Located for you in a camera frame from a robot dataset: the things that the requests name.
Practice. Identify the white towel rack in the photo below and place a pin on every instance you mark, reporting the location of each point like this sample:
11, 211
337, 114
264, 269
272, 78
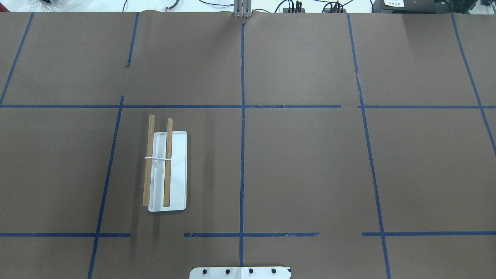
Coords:
165, 178

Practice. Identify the brown paper table cover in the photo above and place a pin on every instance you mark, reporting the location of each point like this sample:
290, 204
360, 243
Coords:
348, 146

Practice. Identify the black usb hub left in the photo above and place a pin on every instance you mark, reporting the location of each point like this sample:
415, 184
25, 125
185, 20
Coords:
294, 7

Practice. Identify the black usb hub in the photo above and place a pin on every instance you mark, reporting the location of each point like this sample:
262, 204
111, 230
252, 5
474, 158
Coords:
333, 8
294, 7

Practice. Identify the black usb hub right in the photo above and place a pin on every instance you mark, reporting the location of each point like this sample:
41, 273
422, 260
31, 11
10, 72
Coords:
333, 8

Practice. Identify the black device with label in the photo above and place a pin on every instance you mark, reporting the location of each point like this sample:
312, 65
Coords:
422, 6

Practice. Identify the aluminium frame post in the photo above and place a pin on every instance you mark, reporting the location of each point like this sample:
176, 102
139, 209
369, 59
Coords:
242, 8

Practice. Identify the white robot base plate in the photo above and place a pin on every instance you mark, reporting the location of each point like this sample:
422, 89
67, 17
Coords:
262, 272

